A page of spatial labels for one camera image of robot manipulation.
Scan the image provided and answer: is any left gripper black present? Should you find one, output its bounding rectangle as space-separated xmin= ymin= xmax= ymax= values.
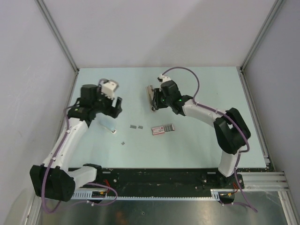
xmin=93 ymin=87 xmax=122 ymax=119

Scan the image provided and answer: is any beige black stapler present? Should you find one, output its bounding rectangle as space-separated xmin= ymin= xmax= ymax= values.
xmin=146 ymin=85 xmax=156 ymax=112

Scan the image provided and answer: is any red white staple box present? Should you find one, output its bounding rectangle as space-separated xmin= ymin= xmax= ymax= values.
xmin=151 ymin=124 xmax=175 ymax=135

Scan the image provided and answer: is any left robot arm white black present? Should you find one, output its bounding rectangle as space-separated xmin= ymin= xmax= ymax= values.
xmin=30 ymin=79 xmax=122 ymax=202

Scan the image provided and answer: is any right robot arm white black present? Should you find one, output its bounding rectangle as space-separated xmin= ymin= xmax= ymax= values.
xmin=146 ymin=80 xmax=251 ymax=188

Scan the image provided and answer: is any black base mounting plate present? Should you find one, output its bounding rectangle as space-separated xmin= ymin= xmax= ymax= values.
xmin=85 ymin=168 xmax=244 ymax=198

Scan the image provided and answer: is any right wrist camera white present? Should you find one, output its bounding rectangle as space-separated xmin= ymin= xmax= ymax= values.
xmin=157 ymin=74 xmax=172 ymax=84

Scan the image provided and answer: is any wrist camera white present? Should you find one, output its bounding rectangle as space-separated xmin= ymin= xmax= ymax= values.
xmin=157 ymin=74 xmax=172 ymax=84
xmin=101 ymin=80 xmax=119 ymax=99

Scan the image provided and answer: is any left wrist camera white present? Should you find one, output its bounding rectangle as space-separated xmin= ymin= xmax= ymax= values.
xmin=101 ymin=80 xmax=119 ymax=99

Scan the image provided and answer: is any white slotted cable duct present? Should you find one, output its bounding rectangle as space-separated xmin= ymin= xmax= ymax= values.
xmin=70 ymin=189 xmax=223 ymax=201

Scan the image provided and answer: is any aluminium frame rail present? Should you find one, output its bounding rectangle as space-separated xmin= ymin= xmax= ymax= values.
xmin=240 ymin=172 xmax=289 ymax=192

